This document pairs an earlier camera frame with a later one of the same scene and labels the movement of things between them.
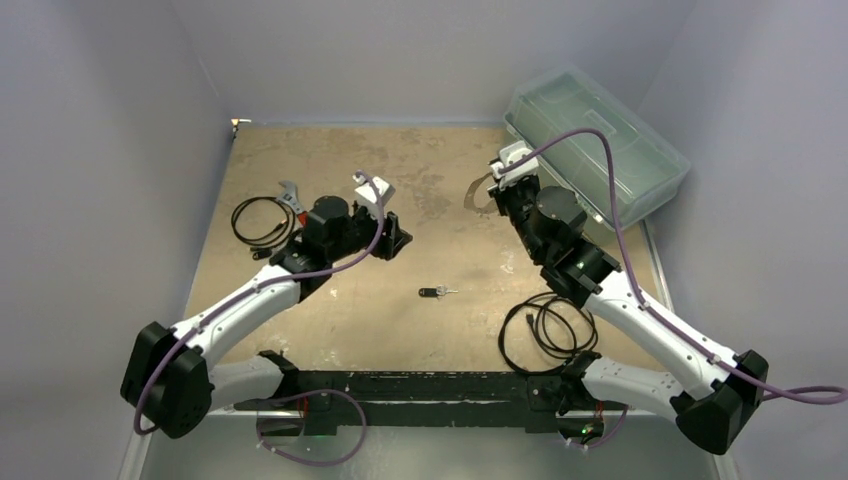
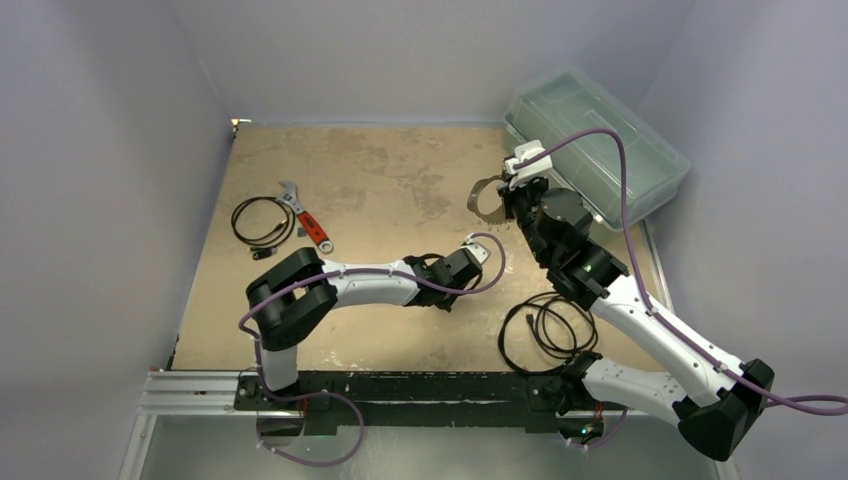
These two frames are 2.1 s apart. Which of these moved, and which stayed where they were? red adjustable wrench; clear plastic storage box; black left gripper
Moved: black left gripper
Stayed: red adjustable wrench; clear plastic storage box
